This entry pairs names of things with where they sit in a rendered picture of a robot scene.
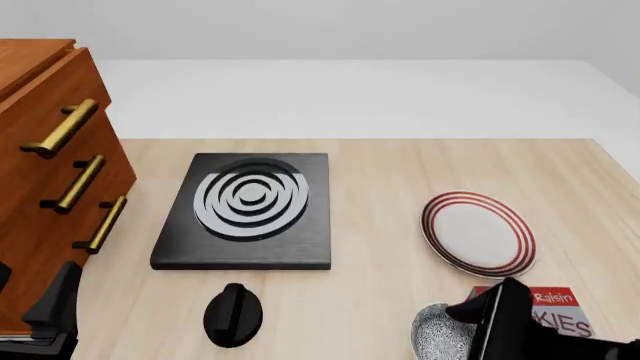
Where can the red and grey cookie box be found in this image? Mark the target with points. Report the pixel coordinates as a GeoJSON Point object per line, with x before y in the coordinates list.
{"type": "Point", "coordinates": [560, 300]}

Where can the low wooden drawer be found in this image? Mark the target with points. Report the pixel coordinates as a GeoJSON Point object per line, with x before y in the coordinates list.
{"type": "Point", "coordinates": [92, 212]}

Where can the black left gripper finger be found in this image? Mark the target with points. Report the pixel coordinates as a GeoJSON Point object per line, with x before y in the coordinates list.
{"type": "Point", "coordinates": [60, 300]}
{"type": "Point", "coordinates": [4, 277]}

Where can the wooden cabinet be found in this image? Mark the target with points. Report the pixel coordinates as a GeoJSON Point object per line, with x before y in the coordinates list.
{"type": "Point", "coordinates": [20, 63]}

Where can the mid-height wooden drawer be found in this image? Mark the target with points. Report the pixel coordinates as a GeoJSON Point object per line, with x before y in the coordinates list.
{"type": "Point", "coordinates": [62, 176]}

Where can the flat black stove plate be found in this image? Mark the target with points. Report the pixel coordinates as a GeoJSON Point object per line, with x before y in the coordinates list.
{"type": "Point", "coordinates": [250, 247]}

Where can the black-and-white patterned bowl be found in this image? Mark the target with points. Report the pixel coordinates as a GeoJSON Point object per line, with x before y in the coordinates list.
{"type": "Point", "coordinates": [435, 330]}

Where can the tall wooden drawer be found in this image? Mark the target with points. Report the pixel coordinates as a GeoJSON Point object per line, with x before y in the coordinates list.
{"type": "Point", "coordinates": [30, 112]}

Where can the white plate with red rings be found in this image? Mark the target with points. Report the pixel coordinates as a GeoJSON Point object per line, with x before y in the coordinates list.
{"type": "Point", "coordinates": [475, 234]}

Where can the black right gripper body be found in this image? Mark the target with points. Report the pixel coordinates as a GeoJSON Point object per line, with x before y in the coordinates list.
{"type": "Point", "coordinates": [580, 348]}

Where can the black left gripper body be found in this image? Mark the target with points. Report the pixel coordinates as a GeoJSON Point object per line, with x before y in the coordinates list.
{"type": "Point", "coordinates": [35, 348]}

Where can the round black stove knob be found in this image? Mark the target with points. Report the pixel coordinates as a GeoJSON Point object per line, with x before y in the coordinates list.
{"type": "Point", "coordinates": [232, 318]}

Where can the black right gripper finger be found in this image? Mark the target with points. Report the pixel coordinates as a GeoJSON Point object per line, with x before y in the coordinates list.
{"type": "Point", "coordinates": [510, 318]}

